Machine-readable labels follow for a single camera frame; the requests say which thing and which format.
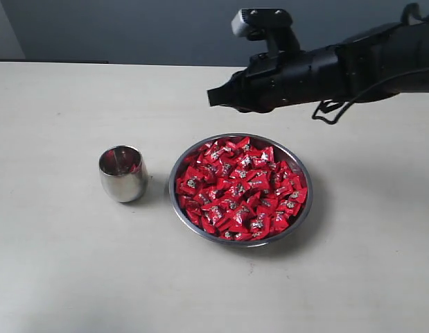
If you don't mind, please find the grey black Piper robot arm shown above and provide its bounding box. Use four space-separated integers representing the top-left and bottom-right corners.
207 3 429 113

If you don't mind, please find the stainless steel bowl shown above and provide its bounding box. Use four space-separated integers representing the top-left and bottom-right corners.
167 133 313 248

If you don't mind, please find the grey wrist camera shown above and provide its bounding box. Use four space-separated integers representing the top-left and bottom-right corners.
231 8 292 38

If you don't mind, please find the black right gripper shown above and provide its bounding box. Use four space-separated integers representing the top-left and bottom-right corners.
207 46 342 113

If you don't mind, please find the red candy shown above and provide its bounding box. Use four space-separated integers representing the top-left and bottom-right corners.
129 164 138 173

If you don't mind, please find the stainless steel cup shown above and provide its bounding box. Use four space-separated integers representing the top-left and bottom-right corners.
98 145 149 203

